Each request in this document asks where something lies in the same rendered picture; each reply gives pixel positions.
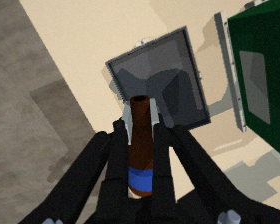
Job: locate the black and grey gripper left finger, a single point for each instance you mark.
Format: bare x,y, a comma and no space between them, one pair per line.
66,201

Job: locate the brown bottle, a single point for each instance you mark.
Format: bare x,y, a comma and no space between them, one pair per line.
141,148

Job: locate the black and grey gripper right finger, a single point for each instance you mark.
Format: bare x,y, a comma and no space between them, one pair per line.
224,203

